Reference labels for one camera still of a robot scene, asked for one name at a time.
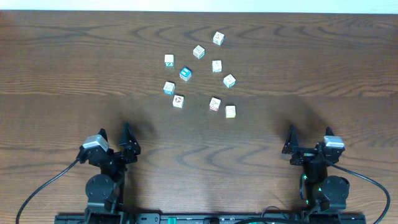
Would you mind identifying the wooden block yellow W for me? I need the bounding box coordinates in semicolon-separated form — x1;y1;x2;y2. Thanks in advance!
225;105;236;118

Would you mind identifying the wooden block red edge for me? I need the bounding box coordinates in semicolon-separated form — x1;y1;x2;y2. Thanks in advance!
209;98;221;111

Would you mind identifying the wooden block green edge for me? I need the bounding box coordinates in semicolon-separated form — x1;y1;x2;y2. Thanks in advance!
223;74;236;88

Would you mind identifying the wooden block plain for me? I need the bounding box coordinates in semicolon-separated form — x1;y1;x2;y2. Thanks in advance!
212;60;222;73

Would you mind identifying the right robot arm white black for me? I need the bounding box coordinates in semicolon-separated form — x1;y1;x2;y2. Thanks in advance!
282;125;349;222

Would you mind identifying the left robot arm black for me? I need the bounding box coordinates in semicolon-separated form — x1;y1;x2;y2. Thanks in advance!
76;123;141;223

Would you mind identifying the wooden block red circle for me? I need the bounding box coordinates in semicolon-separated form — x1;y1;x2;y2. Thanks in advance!
172;95;184;108

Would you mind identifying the wooden block blue side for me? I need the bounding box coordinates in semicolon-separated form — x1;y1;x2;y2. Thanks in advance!
163;82;175;95

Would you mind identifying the wooden block blue I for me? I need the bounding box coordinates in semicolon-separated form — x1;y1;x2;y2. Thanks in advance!
179;67;192;82

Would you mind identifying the wooden block green Z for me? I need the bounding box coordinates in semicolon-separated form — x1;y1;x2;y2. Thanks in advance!
164;54;175;67

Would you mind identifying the wooden block teal edge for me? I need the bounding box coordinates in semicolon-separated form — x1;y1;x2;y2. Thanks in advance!
193;45;205;59

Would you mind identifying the wooden block top right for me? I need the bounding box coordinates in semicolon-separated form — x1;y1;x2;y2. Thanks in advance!
213;32;224;45

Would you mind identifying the right black cable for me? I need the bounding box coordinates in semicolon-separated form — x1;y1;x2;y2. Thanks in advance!
323;152;391;224

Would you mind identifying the black cable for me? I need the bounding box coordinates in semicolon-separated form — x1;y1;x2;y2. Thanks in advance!
323;152;391;224
15;158;80;224

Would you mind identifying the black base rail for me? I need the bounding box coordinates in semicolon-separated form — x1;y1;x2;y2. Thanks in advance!
54;213;366;224

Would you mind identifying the left black cable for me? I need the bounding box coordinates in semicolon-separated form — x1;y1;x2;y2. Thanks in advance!
15;158;80;224

